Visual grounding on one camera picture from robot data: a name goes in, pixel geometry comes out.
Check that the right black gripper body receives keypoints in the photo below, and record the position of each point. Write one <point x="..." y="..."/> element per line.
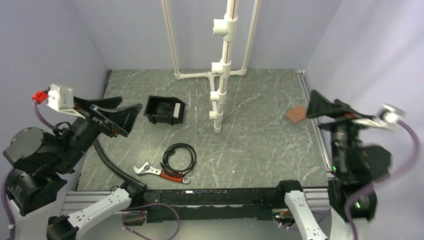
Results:
<point x="346" y="122"/>

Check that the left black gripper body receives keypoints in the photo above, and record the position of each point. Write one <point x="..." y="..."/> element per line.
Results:
<point x="83" y="132"/>

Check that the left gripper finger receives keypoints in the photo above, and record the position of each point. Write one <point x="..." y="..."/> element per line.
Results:
<point x="116" y="121"/>
<point x="104" y="105"/>

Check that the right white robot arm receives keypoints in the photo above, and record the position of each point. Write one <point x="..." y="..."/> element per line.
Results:
<point x="354" y="169"/>

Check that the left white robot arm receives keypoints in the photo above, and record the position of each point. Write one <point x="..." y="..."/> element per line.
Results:
<point x="39" y="159"/>

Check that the black plastic card bin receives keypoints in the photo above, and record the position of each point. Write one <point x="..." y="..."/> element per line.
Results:
<point x="160" y="109"/>

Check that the white card stack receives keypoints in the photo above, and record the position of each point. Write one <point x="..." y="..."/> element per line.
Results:
<point x="176" y="112"/>

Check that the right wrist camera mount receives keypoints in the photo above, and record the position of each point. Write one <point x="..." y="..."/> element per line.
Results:
<point x="387" y="119"/>

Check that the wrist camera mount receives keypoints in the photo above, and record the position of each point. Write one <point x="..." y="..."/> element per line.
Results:
<point x="59" y="97"/>
<point x="387" y="119"/>

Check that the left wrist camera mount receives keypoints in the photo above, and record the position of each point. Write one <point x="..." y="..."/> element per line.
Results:
<point x="59" y="97"/>

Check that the red handled adjustable wrench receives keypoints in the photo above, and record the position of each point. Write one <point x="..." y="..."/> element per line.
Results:
<point x="147" y="169"/>

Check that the aluminium extrusion frame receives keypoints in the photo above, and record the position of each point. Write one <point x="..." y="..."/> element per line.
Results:
<point x="314" y="198"/>

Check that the white PVC pipe frame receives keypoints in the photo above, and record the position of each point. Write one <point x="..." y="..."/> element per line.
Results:
<point x="221" y="71"/>

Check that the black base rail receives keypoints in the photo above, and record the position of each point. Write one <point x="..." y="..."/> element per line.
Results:
<point x="210" y="204"/>

